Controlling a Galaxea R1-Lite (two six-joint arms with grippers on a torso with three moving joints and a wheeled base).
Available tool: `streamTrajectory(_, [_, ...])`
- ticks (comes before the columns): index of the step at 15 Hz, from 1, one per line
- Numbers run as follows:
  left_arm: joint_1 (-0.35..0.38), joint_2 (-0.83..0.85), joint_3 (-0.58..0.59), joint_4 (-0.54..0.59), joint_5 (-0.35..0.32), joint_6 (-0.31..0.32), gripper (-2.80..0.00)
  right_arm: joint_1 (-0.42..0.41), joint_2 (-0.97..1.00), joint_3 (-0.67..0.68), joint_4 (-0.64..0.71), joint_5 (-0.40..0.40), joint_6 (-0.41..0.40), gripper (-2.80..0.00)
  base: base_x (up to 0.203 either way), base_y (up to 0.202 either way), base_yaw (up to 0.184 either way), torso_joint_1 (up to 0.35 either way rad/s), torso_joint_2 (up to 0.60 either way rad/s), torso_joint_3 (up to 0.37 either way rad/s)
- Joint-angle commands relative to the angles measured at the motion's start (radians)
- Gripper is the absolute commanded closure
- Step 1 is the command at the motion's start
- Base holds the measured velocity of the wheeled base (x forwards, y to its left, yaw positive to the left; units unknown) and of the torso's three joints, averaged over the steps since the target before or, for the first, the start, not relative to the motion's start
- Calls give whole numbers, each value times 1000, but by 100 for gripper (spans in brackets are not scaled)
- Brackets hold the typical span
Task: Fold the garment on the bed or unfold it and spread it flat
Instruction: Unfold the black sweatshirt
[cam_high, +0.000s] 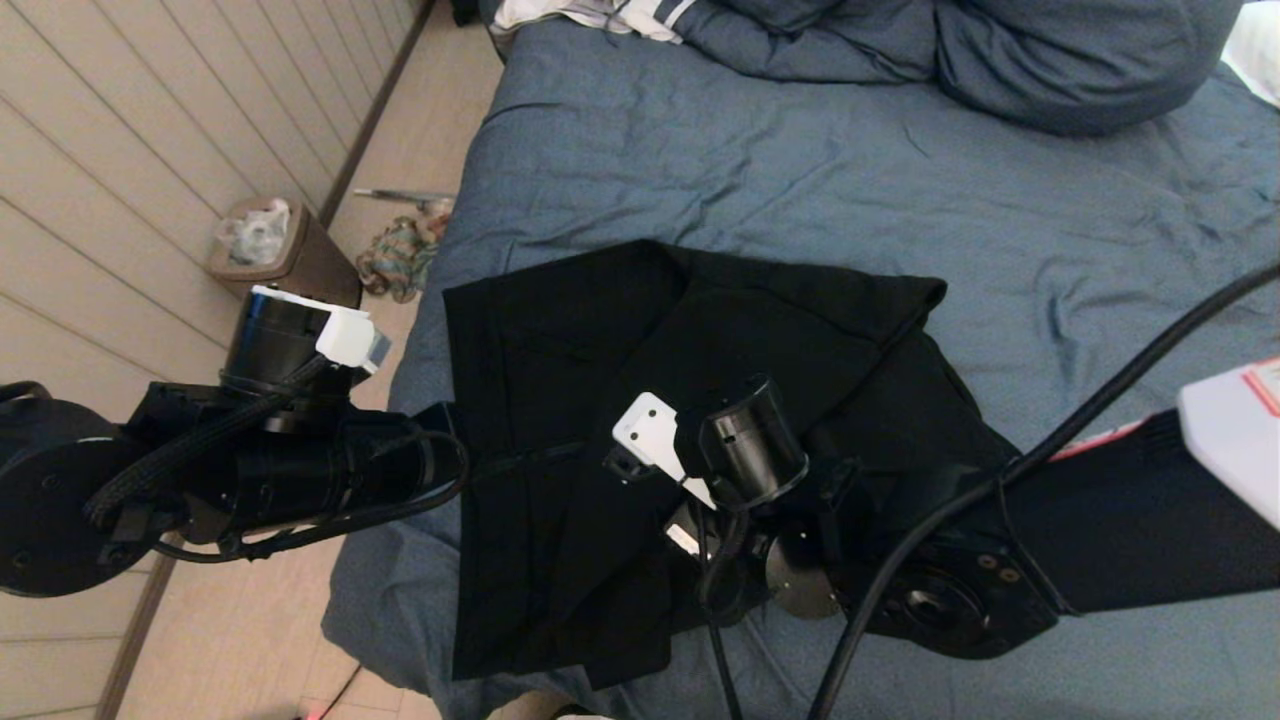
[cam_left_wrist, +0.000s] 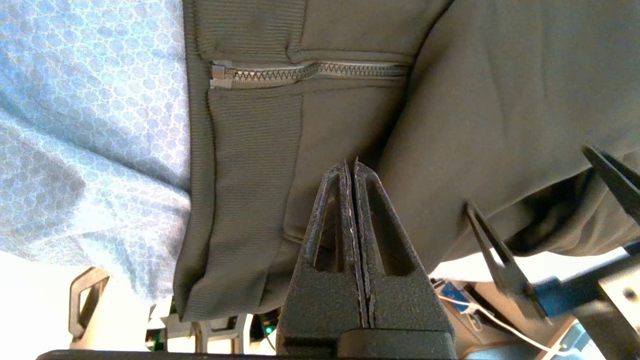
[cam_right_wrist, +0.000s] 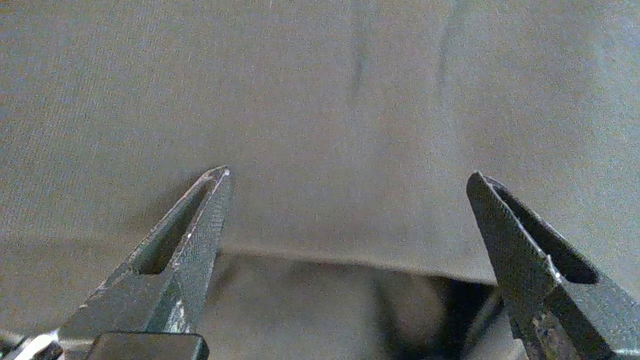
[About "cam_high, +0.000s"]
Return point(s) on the blue bed sheet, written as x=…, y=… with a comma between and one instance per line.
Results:
x=900, y=180

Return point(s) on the crumpled blue duvet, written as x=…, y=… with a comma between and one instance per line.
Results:
x=800, y=40

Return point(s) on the clear plastic bin bag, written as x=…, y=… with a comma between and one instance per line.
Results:
x=255, y=235

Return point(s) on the white striped garment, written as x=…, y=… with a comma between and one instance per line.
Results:
x=600, y=15

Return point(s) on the thin stick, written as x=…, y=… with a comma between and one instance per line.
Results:
x=400, y=193

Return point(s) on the black garment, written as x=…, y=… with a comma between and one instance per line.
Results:
x=560, y=400

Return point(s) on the blue pillow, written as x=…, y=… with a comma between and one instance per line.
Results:
x=1080, y=60

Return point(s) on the brown trash bin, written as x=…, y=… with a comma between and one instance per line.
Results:
x=310, y=265

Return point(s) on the dark object beside bed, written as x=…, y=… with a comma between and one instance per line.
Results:
x=465, y=10

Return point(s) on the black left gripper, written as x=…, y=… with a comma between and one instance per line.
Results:
x=410, y=460

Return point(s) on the white pillow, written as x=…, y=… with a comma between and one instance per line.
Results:
x=1260, y=50

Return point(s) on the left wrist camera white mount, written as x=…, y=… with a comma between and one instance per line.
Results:
x=280, y=340

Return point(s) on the colourful rag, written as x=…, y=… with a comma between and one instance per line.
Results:
x=395, y=260

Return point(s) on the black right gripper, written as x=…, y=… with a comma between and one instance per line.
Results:
x=725, y=580

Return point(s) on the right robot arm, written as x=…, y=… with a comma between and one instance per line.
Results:
x=1120, y=520

